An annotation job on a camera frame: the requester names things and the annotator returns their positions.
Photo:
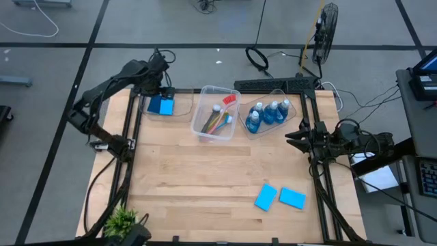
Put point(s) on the black aluminium table frame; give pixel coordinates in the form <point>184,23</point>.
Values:
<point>316,184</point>

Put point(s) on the lime green dish brush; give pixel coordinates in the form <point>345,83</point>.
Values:
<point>220,120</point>

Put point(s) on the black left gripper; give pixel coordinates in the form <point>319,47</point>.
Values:
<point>155,73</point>

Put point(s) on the black perforated crossbeam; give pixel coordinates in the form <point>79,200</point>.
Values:
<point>273,84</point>

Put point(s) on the black table edge clamp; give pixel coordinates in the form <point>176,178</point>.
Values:
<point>273,241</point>
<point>175,240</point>

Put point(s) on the black caster wheel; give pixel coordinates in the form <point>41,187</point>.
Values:
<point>4,114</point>

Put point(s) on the gray cart base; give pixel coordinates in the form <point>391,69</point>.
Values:
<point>42,2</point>

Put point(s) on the deep clear plastic tub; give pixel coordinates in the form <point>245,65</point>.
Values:
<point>232,128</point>

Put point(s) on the white paper sheet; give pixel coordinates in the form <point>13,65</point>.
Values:
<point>379,177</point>

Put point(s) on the laptop with blue screen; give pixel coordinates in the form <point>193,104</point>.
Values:
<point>430,63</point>

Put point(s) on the gray side desk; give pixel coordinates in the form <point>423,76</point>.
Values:
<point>416,130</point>

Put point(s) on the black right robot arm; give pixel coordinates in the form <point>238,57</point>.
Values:
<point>368,141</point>

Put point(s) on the black box device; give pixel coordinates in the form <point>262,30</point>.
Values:
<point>423,87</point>

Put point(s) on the shallow clear plastic bin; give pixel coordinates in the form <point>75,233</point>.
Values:
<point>184,109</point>

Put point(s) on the blue kitchen sponge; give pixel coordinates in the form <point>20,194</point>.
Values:
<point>292,198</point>
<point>265,197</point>
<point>154,105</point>
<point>167,107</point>

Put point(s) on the blue dish brush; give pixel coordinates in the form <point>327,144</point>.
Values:
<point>228,119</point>

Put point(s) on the gray furniture foot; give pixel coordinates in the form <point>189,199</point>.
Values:
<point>15,81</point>

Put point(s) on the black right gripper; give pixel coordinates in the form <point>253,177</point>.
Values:
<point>322,141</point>

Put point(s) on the black keyboard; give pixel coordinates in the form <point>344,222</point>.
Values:
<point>428,177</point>

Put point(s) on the black floor fan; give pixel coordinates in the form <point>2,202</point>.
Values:
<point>326,34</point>

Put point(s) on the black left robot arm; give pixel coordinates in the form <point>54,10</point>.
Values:
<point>102,89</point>

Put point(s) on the small green plant white pot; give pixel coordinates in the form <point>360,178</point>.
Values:
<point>121,222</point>

